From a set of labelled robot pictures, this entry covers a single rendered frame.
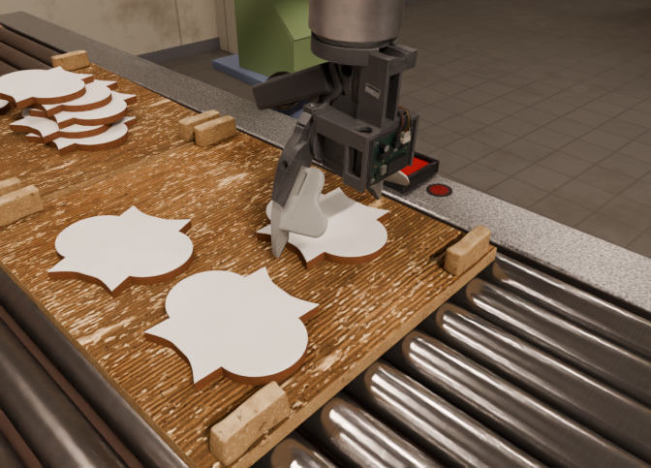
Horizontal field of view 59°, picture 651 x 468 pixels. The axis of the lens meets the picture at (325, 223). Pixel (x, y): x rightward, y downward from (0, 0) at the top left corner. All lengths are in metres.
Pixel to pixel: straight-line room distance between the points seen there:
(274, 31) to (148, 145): 0.46
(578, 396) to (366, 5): 0.34
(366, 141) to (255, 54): 0.80
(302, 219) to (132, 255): 0.17
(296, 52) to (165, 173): 0.51
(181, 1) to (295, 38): 3.19
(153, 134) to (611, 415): 0.64
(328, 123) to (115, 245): 0.24
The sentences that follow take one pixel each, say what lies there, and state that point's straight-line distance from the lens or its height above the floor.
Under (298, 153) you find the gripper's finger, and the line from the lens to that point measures 0.50.
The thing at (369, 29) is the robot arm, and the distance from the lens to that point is 0.46.
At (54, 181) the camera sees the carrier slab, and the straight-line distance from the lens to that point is 0.76.
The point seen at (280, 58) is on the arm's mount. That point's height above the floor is 0.92.
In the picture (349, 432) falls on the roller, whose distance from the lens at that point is 0.44.
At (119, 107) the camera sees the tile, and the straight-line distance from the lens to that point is 0.85.
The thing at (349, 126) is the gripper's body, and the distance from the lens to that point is 0.48.
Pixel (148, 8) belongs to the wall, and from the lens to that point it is 4.20.
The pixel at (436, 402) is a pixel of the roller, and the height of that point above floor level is 0.92.
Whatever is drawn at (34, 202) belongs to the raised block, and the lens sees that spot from 0.69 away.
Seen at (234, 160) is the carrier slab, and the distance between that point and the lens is 0.74.
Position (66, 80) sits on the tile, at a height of 0.99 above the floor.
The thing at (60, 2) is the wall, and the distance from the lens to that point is 3.98.
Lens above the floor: 1.27
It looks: 33 degrees down
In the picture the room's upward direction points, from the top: straight up
